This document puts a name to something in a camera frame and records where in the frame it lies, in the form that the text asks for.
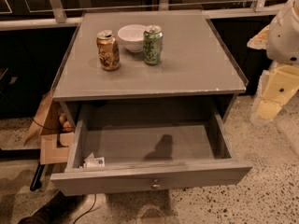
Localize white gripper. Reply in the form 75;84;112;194
256;64;299;119

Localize orange soda can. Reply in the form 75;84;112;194
96;30;121;71

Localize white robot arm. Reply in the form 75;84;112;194
247;0;299;125

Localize green soda can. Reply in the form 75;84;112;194
143;25;163;64

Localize metal drawer knob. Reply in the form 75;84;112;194
151;179;161;189

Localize grey open top drawer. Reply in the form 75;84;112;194
50;112;252;196

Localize grey wooden cabinet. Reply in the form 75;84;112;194
50;10;249;133

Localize white ceramic bowl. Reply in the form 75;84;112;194
118;24;146;53

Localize black shoe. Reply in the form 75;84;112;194
18;191;82;224

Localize black cable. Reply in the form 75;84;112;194
72;193;97;224

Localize metal railing frame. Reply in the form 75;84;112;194
0;0;287;31

